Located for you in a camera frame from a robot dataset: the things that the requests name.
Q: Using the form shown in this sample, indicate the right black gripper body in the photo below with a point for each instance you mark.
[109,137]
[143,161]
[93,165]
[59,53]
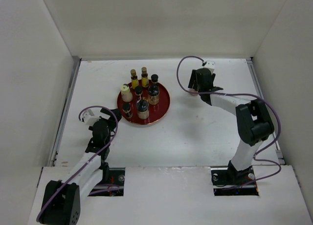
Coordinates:
[196,85]

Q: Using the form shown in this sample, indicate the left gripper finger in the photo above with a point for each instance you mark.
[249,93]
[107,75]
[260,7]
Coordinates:
[115,116]
[105,111]

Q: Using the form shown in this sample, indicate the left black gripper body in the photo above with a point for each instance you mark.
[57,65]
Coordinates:
[108,137]

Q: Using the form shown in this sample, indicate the small black cap spice jar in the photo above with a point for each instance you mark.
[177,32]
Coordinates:
[127,110]

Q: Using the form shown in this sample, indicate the cream cap rice shaker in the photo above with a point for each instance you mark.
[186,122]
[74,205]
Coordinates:
[126,93]

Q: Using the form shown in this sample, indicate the round black stopper bottle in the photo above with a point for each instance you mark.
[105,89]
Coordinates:
[142,107]

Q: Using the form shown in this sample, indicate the yellow label sauce bottle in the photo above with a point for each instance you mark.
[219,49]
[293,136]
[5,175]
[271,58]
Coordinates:
[144,77]
[134,78]

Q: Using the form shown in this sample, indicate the large black cap shaker bottle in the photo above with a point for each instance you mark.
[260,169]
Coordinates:
[153,94]

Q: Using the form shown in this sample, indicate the pink cap bottle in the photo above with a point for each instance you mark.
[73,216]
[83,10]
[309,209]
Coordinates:
[193,92]

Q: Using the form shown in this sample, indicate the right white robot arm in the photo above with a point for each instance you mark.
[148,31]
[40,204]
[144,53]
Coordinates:
[254,126]

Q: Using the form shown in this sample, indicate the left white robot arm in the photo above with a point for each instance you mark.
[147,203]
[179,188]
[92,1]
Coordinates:
[62,198]

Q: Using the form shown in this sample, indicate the red round lacquer tray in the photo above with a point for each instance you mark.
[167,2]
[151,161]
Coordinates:
[156,112]

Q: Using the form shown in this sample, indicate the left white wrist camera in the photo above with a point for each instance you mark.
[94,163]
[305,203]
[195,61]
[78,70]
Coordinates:
[89,118]

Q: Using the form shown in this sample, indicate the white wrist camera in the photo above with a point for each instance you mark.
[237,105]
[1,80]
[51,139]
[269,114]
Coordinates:
[209,64]
[89,118]

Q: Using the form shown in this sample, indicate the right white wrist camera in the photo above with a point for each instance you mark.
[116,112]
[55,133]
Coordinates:
[209,64]

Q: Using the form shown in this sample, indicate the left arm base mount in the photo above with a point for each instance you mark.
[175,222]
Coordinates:
[112,184]

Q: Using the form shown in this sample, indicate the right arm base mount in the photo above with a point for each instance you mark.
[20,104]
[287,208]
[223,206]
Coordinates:
[228,182]

